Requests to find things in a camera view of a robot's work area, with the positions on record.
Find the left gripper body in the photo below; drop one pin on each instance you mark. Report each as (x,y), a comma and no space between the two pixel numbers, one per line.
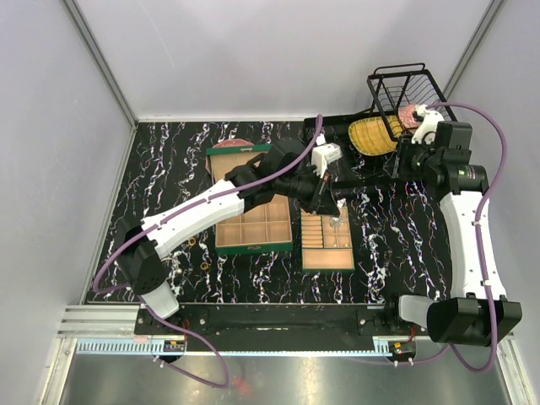
(321,189)

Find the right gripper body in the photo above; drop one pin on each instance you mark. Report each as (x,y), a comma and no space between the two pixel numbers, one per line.
(410,160)

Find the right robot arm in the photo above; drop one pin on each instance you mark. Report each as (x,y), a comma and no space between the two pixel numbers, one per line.
(477,312)

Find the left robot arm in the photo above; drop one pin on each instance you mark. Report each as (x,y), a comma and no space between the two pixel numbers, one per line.
(288,168)

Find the green jewelry tray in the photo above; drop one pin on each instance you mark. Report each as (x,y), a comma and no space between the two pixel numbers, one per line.
(326,243)

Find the green jewelry box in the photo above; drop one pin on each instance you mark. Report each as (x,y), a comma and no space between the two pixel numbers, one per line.
(265,228)

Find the pink patterned bowl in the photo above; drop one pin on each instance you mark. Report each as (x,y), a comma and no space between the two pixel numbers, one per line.
(408,118)

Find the yellow woven plate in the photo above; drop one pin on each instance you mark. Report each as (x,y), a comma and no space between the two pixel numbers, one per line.
(370,137)

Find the black dish rack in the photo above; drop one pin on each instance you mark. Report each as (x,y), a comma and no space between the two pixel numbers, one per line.
(390,88)

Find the pink dotted dish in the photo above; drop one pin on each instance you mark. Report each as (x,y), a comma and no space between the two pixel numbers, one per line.
(233,143)

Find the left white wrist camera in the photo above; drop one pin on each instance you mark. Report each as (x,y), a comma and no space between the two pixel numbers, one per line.
(323,154)

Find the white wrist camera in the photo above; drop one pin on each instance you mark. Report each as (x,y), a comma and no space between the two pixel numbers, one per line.
(323,154)
(429,120)

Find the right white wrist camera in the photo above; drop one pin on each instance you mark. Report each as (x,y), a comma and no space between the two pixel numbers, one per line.
(429,120)

